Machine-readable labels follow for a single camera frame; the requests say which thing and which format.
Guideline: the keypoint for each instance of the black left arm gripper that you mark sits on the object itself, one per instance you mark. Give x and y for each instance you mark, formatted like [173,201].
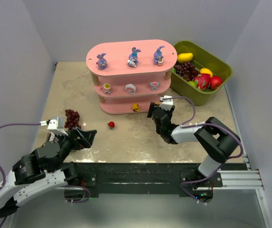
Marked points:
[74,137]

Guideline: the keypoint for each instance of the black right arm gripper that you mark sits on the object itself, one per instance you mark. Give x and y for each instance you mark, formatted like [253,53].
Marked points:
[158,112]

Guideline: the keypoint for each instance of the pink toy with blue bow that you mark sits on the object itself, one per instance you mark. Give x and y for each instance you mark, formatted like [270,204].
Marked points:
[154,85]

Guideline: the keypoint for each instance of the red haired mermaid toy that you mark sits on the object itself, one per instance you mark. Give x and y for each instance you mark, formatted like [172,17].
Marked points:
[111,125]

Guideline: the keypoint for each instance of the pink toy with white frill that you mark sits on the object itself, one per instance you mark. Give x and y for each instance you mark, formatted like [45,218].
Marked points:
[130,89]

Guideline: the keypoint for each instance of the pink toy with green centre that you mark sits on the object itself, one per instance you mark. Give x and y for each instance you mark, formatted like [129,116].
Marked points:
[106,88]

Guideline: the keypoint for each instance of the purple bunny toy blue ears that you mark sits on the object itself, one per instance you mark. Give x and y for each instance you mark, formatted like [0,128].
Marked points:
[133,57]

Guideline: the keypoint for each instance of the purple bunny toy with cup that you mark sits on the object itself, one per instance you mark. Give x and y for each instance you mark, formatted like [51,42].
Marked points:
[158,56]

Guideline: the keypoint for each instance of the purple bunny toy red bow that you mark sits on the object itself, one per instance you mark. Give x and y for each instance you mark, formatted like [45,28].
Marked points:
[102,62]

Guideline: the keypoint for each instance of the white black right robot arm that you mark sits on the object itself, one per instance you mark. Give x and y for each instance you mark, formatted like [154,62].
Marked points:
[218,141]

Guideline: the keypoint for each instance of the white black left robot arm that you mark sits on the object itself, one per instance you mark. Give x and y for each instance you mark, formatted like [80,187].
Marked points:
[43,170]

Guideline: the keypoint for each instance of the pink three-tier wooden shelf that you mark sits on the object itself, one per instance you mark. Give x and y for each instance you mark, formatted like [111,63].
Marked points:
[118,74]

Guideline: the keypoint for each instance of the dark red grape bunch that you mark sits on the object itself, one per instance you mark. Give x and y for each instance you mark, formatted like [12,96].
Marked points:
[72,119]

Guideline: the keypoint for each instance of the green lime toy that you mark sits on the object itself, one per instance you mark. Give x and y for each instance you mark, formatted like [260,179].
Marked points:
[192,83]

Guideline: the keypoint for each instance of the purple grape bunch in bin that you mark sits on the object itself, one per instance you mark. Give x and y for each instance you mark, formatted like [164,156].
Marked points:
[186,70]

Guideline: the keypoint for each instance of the red dragon fruit toy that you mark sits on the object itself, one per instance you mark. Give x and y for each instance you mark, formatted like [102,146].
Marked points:
[202,81]

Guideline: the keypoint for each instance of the yellow mango toy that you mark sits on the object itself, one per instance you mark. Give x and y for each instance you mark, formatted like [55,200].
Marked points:
[185,57]

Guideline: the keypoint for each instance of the red apple toy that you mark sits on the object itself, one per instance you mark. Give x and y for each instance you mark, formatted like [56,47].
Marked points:
[215,82]

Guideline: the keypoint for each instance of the olive green plastic bin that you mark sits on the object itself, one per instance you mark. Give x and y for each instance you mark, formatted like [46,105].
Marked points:
[195,61]

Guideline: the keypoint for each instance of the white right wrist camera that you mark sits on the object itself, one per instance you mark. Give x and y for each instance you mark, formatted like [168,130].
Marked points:
[167,102]

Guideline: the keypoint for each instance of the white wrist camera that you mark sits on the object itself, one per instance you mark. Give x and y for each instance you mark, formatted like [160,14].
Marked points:
[167,102]
[56,126]

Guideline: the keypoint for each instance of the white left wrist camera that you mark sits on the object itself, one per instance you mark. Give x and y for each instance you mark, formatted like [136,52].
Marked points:
[56,126]

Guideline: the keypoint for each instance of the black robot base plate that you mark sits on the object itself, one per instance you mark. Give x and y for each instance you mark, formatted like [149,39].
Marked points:
[94,179]

